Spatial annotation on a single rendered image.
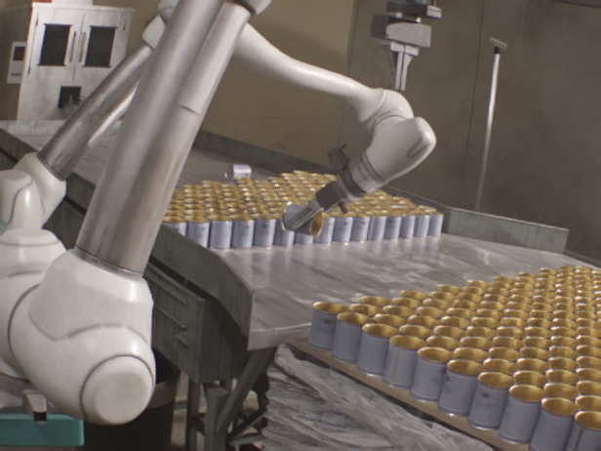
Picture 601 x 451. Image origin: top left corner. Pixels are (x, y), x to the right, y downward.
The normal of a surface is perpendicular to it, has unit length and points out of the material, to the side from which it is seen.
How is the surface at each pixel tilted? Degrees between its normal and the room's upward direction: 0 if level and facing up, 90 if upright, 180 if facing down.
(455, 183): 90
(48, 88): 90
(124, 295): 56
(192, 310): 90
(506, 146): 90
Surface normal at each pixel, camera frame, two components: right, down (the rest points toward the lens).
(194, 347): -0.77, 0.04
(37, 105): 0.62, 0.26
